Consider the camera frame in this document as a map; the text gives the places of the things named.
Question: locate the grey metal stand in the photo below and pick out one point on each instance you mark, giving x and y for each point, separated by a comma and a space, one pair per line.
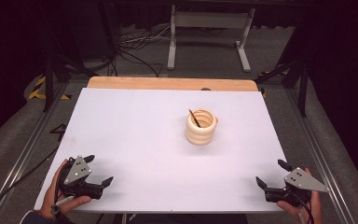
211, 19

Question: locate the cream ribbed cup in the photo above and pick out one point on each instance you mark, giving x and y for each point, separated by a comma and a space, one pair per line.
199, 137

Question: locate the black tripod stand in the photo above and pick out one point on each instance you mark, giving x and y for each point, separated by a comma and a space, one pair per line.
303, 93
48, 81

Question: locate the person's left hand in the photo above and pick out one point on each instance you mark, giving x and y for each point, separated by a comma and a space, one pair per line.
51, 202

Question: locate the aluminium frame rail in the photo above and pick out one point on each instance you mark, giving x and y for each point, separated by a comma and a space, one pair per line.
320, 152
18, 158

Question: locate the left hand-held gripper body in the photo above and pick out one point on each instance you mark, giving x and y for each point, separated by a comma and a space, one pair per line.
77, 174

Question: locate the person's right hand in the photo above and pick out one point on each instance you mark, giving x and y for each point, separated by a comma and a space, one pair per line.
313, 211

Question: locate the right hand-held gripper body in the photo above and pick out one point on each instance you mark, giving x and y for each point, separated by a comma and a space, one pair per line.
303, 182

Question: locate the dark makeup brush gold ferrule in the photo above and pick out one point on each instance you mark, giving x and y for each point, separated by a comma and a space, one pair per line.
195, 118

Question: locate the yellow black floor tape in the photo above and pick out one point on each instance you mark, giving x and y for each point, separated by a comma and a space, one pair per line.
37, 93

